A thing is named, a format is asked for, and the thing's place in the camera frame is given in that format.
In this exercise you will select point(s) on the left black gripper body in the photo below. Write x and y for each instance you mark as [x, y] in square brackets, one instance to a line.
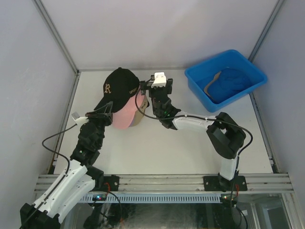
[100, 120]

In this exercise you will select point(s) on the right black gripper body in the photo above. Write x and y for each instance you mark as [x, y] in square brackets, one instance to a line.
[151, 90]

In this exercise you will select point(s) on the pink baseball cap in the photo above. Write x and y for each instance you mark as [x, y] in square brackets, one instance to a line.
[128, 116]

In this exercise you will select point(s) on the black baseball cap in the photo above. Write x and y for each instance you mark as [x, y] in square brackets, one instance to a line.
[121, 85]

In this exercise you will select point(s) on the tan baseball cap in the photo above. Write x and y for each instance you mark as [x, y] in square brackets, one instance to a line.
[141, 112]

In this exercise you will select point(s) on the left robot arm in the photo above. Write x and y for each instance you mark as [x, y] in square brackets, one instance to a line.
[77, 179]

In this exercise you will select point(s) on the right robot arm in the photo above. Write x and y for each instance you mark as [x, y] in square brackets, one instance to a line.
[224, 133]

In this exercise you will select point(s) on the blue plastic bin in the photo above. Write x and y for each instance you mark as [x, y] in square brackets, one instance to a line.
[201, 74]

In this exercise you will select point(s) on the blue baseball cap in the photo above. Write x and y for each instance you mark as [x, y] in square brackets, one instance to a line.
[225, 84]

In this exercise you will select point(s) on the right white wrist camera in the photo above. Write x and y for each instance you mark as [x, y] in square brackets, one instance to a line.
[159, 80]

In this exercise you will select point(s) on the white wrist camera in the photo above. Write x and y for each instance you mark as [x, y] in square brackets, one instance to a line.
[79, 120]
[159, 80]

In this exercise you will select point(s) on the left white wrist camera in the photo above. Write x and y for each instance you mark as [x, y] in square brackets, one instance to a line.
[79, 120]

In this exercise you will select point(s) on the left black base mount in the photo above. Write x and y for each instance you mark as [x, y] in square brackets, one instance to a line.
[107, 183]

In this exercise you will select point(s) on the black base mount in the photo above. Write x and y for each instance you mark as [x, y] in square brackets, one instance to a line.
[107, 183]
[218, 183]

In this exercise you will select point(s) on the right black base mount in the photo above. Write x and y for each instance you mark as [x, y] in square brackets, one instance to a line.
[218, 183]

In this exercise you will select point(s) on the perforated cable tray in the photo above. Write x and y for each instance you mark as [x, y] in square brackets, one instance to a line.
[167, 198]

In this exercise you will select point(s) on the aluminium front rail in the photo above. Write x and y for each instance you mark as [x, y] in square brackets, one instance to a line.
[256, 183]

